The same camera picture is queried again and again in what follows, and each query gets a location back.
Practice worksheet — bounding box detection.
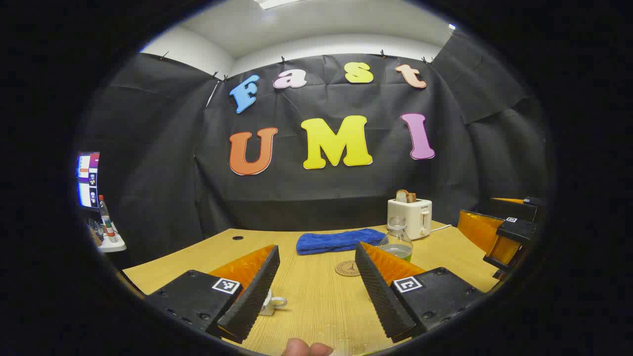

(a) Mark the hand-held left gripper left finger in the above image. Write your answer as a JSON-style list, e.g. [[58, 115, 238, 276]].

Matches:
[[145, 245, 280, 344]]

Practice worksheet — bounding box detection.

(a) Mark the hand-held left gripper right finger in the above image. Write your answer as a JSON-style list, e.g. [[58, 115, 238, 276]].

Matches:
[[355, 241, 484, 343]]

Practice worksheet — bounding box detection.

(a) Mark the round brown coaster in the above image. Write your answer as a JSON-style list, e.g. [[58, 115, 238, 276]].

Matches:
[[335, 260, 362, 277]]

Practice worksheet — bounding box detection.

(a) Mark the green label water bottle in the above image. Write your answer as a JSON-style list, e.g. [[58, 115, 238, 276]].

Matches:
[[378, 217, 413, 263]]

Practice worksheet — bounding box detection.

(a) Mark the red-capped clear plastic bottle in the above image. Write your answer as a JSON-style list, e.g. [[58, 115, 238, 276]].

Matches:
[[98, 195, 119, 243]]

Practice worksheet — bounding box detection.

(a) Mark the blue towel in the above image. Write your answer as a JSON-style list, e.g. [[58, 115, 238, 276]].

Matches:
[[296, 228, 387, 256]]

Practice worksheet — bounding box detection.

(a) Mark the white toaster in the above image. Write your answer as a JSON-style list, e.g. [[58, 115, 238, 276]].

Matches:
[[387, 198, 433, 240]]

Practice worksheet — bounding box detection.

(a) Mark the black backdrop cloth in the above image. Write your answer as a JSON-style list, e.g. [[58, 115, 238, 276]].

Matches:
[[82, 32, 549, 267]]

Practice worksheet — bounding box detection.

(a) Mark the white side table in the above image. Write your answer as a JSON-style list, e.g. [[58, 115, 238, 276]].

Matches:
[[96, 222, 127, 254]]

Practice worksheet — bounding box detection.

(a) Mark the computer monitor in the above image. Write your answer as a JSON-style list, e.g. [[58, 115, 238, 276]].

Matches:
[[76, 151, 101, 211]]

